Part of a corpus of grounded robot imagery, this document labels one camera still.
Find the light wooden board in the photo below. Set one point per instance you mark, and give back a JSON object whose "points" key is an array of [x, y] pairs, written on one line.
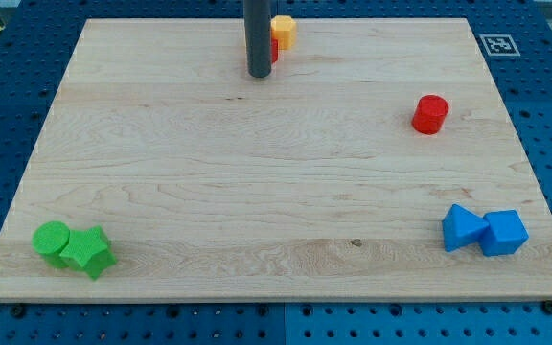
{"points": [[310, 185]]}

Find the red block behind rod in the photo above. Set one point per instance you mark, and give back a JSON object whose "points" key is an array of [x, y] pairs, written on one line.
{"points": [[274, 50]]}

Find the yellow hexagonal block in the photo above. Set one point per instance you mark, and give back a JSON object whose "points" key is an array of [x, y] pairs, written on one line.
{"points": [[284, 31]]}

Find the red cylinder block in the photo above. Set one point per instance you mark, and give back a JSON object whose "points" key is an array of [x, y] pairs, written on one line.
{"points": [[430, 114]]}

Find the blue triangular prism block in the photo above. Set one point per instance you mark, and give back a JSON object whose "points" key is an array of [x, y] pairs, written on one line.
{"points": [[461, 227]]}

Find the green star block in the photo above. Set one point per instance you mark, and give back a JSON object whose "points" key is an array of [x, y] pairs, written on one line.
{"points": [[89, 251]]}

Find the green cylinder block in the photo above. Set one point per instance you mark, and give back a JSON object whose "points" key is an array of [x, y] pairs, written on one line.
{"points": [[49, 240]]}

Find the blue cube block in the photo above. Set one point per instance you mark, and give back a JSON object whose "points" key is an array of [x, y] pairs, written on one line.
{"points": [[505, 235]]}

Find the white fiducial marker tag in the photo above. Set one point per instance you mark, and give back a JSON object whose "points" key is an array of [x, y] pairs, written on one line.
{"points": [[499, 45]]}

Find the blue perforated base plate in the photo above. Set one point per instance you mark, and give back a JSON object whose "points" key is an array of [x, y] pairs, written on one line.
{"points": [[35, 48]]}

